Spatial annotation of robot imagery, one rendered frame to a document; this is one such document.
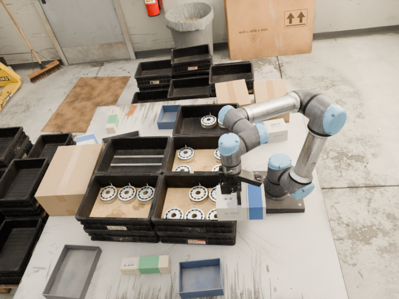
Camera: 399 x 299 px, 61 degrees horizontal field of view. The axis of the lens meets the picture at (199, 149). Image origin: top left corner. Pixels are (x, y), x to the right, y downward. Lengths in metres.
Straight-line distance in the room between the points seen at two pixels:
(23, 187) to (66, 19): 2.73
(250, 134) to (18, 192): 2.03
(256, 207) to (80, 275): 1.00
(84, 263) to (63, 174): 0.53
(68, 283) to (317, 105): 1.46
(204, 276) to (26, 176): 1.73
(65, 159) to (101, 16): 2.90
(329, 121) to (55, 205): 1.53
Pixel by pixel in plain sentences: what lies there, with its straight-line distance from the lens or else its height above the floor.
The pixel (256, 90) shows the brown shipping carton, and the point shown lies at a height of 0.86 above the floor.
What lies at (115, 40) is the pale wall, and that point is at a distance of 4.91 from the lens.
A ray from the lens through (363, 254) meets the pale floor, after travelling 2.66.
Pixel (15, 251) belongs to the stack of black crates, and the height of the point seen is 0.27.
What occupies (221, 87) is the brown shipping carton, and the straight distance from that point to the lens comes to 2.48.
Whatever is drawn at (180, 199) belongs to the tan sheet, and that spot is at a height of 0.83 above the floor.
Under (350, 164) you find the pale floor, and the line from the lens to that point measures 3.14.
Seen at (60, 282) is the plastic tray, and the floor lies 0.70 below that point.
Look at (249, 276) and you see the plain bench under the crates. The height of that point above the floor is 0.70.
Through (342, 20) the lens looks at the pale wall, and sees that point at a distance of 4.84.
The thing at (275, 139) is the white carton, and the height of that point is 0.73.
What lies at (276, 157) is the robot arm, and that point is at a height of 0.97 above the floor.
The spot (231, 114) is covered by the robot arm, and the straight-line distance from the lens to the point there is 1.29.
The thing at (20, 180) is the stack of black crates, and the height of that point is 0.49.
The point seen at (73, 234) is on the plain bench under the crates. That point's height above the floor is 0.70.
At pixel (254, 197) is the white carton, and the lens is 1.41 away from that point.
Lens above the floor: 2.26
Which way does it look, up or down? 44 degrees down
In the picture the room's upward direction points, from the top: 11 degrees counter-clockwise
